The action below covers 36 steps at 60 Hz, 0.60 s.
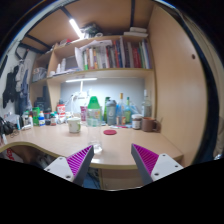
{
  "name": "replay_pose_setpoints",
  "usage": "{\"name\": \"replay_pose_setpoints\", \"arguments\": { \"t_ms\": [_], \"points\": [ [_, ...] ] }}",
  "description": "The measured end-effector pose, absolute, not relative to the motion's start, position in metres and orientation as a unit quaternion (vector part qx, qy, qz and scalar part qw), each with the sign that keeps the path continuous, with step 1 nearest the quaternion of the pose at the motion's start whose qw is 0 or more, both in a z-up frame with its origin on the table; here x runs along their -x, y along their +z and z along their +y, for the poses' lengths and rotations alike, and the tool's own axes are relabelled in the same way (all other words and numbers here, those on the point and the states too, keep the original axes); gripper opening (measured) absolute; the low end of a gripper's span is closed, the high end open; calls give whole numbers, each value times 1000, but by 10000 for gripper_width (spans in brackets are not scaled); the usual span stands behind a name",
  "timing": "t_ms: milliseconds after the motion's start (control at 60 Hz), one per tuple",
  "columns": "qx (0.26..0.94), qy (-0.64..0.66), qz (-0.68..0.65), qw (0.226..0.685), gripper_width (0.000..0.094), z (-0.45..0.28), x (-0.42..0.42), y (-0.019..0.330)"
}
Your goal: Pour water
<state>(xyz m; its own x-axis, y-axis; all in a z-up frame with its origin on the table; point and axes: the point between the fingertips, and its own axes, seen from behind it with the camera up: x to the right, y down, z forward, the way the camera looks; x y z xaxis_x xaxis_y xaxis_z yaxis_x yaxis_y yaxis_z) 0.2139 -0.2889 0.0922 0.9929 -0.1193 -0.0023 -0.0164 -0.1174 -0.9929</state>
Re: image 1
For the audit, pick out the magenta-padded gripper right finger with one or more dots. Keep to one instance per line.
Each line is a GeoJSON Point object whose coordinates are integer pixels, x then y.
{"type": "Point", "coordinates": [148, 160]}

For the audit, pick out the dark hanging clothes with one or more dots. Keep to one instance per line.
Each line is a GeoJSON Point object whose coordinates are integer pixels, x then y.
{"type": "Point", "coordinates": [11, 88]}

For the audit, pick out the white bottle with blue label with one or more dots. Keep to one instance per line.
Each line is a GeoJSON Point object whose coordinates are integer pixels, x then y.
{"type": "Point", "coordinates": [41, 120]}

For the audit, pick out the green plastic container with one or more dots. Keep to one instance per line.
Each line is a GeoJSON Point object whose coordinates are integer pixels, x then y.
{"type": "Point", "coordinates": [36, 116]}

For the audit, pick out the under-shelf light bar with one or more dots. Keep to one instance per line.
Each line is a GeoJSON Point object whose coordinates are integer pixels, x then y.
{"type": "Point", "coordinates": [81, 80]}

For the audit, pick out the pink carton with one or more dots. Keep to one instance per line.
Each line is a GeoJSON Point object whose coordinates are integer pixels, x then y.
{"type": "Point", "coordinates": [83, 114]}

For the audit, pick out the dark green plastic bottle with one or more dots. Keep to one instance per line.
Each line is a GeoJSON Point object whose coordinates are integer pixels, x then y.
{"type": "Point", "coordinates": [106, 110]}

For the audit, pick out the clear bottle with green cap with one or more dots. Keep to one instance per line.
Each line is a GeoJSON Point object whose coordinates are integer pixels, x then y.
{"type": "Point", "coordinates": [94, 116]}

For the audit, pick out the wooden shelf unit with books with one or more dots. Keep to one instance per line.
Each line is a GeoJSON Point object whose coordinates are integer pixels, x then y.
{"type": "Point", "coordinates": [110, 56]}

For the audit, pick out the brown ceramic mug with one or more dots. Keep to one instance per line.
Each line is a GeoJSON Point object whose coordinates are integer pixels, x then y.
{"type": "Point", "coordinates": [148, 124]}

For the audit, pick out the red and white can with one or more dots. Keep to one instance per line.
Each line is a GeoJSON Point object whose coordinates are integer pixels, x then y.
{"type": "Point", "coordinates": [60, 109]}

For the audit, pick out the ceiling light tube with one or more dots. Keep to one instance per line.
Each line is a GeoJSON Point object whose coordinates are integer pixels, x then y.
{"type": "Point", "coordinates": [76, 28]}

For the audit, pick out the green glass bottle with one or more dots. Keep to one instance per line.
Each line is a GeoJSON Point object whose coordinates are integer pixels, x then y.
{"type": "Point", "coordinates": [128, 112]}

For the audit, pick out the dark jar with red label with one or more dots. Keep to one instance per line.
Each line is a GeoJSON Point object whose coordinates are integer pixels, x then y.
{"type": "Point", "coordinates": [53, 120]}

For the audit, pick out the grey drink bottle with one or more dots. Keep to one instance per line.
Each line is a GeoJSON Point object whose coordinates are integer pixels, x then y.
{"type": "Point", "coordinates": [111, 113]}

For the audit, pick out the flat round red coaster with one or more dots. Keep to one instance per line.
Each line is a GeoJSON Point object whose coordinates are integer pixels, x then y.
{"type": "Point", "coordinates": [110, 132]}

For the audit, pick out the brown jar with white lid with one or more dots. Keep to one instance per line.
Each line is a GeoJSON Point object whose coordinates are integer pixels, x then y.
{"type": "Point", "coordinates": [136, 122]}

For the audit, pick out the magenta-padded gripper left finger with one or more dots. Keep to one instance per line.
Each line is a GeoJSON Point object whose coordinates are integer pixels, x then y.
{"type": "Point", "coordinates": [78, 160]}

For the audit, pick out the tall clear glass bottle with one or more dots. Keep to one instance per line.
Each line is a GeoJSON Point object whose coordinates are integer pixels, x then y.
{"type": "Point", "coordinates": [146, 106]}

